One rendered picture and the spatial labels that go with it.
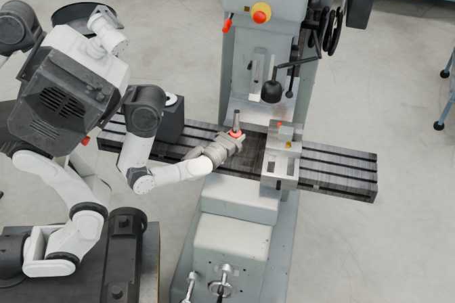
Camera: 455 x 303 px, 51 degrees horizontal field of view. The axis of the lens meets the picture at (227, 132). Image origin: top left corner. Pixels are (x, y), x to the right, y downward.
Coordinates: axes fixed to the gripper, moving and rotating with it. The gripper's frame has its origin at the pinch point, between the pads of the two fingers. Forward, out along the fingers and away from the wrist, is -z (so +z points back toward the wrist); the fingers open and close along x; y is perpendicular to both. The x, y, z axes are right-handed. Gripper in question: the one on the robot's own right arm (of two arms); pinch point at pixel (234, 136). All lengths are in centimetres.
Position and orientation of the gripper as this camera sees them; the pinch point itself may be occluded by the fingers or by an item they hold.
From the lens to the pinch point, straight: 192.8
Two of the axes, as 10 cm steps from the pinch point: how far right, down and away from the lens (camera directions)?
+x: -8.0, -4.4, 4.1
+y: -0.6, 7.3, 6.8
